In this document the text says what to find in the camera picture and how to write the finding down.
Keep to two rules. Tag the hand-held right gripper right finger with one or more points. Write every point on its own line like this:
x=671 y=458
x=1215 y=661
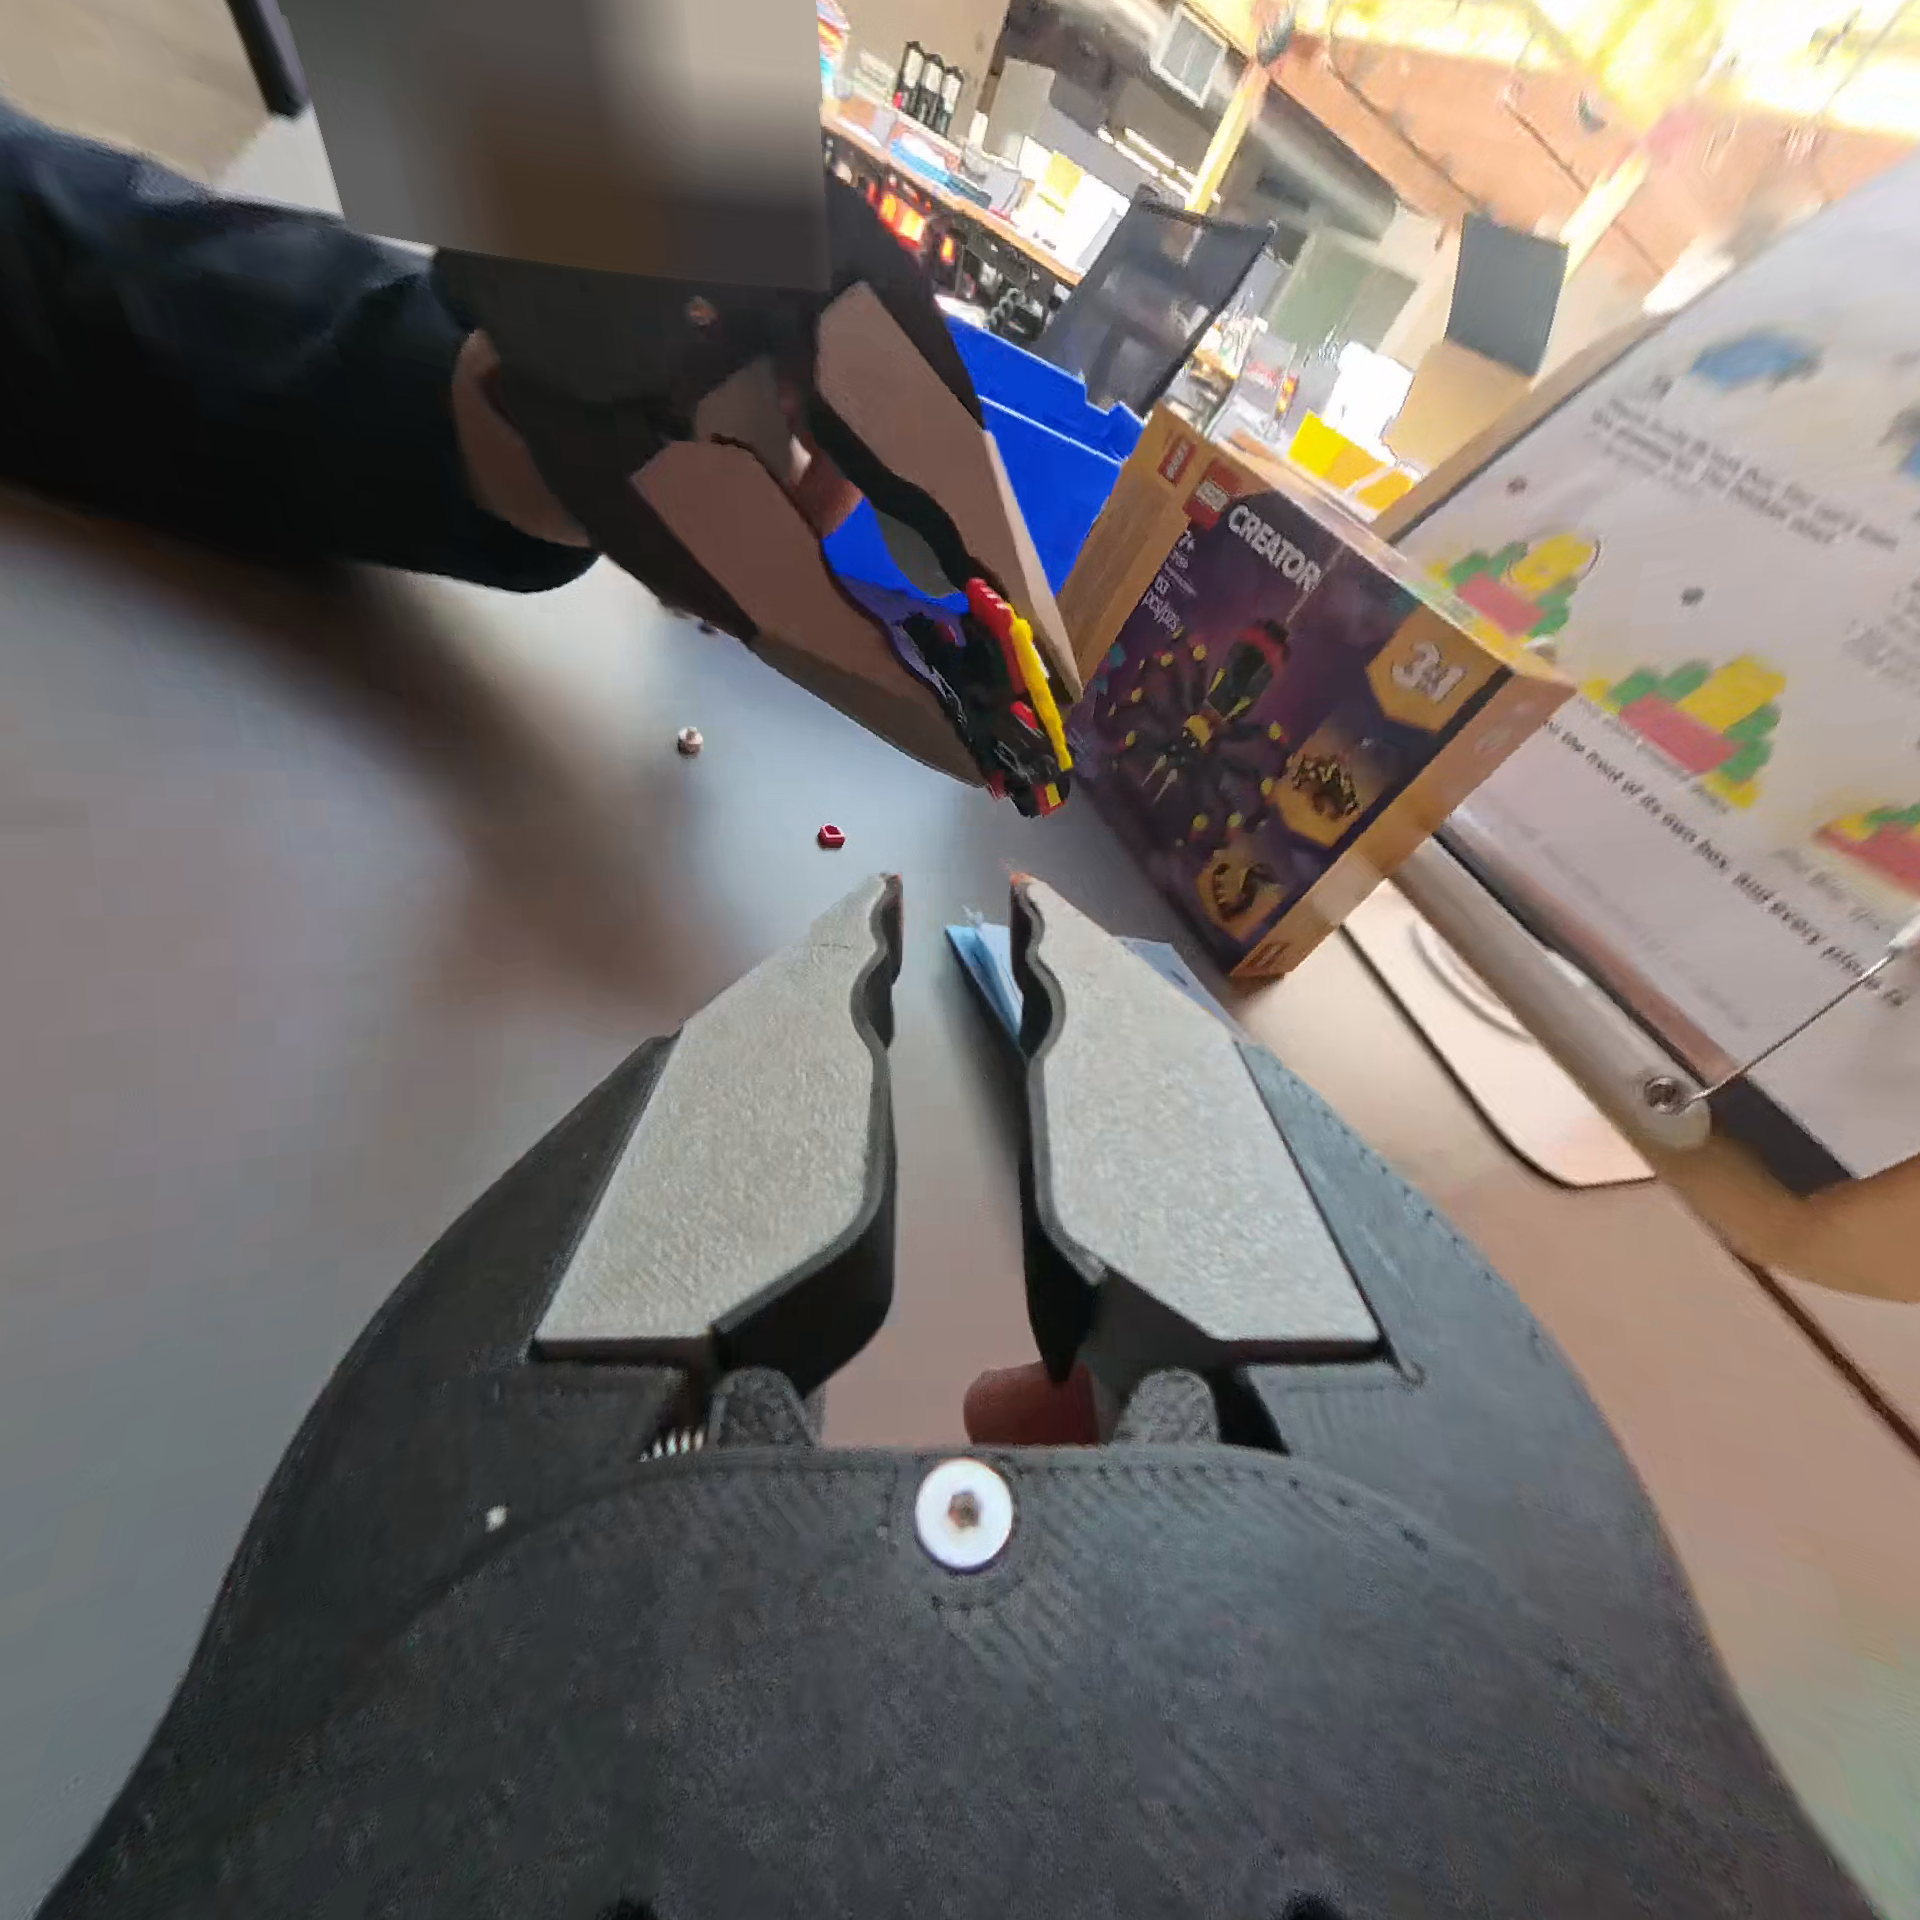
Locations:
x=1185 y=1170

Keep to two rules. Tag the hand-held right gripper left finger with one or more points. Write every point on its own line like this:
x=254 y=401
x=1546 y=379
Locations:
x=751 y=1140

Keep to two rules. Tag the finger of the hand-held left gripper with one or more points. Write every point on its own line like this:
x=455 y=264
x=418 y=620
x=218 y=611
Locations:
x=780 y=569
x=932 y=434

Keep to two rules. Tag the black red yellow lego model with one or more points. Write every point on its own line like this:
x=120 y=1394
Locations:
x=1021 y=705

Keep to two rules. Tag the blue lego instruction booklet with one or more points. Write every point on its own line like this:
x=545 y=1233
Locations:
x=983 y=975

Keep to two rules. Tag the person's left forearm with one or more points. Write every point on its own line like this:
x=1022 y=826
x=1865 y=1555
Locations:
x=225 y=360

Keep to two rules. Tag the purple lego set box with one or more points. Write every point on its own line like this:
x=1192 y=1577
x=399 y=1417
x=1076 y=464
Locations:
x=1276 y=705

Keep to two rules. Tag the person's left hand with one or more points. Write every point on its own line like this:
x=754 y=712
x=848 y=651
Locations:
x=494 y=450

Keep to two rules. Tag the person's right hand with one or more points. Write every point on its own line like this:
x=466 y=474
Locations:
x=1028 y=1407

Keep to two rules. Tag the blue plastic bin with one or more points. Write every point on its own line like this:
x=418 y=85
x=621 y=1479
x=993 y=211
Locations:
x=1066 y=495
x=1037 y=383

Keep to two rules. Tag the black mesh chair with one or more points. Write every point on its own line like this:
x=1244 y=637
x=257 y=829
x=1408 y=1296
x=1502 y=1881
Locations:
x=1156 y=300

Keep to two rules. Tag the cluttered storage shelf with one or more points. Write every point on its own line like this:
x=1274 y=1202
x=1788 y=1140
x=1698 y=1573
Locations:
x=960 y=164

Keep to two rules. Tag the yellow bin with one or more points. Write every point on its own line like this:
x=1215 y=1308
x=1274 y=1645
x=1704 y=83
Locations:
x=1335 y=450

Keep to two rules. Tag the dark chair back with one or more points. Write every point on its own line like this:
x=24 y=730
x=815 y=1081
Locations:
x=1508 y=292

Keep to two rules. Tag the printed instruction sheet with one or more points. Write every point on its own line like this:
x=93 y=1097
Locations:
x=1724 y=495

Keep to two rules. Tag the yellow post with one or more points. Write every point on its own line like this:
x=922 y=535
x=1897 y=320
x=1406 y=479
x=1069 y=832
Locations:
x=1232 y=136

